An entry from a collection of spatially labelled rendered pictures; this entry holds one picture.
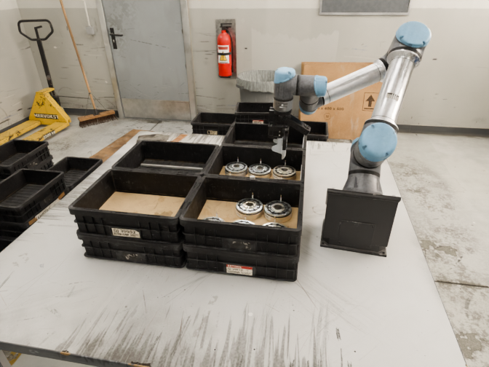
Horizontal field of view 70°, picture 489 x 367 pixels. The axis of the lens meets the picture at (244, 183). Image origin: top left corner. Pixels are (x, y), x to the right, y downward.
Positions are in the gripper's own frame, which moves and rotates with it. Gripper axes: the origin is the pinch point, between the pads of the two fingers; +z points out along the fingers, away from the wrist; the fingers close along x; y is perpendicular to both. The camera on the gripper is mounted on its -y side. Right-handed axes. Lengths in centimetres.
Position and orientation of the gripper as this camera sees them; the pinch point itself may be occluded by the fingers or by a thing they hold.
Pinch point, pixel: (284, 153)
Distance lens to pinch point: 149.0
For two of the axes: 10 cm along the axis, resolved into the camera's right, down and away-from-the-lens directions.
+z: 0.1, 8.1, 5.9
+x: -1.6, 5.8, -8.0
